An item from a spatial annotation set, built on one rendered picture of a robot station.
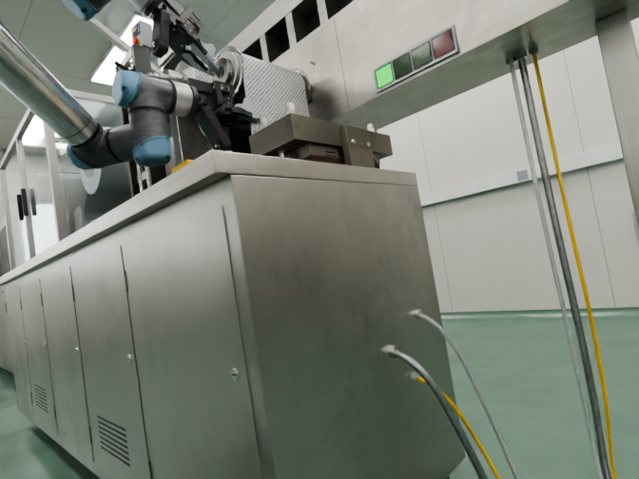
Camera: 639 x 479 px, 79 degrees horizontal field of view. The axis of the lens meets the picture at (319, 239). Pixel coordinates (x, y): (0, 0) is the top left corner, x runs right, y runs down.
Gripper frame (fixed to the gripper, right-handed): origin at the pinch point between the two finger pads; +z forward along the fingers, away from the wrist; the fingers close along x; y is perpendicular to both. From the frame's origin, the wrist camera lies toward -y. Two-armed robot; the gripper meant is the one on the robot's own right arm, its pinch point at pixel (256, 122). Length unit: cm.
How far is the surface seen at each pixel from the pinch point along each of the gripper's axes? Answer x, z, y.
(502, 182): 21, 258, -1
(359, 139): -22.0, 15.2, -10.3
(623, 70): -74, 46, -9
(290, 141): -18.3, -6.3, -12.1
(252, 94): -0.3, -0.1, 7.8
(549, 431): -35, 77, -109
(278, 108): -0.3, 8.6, 5.3
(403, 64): -30.5, 29.3, 9.7
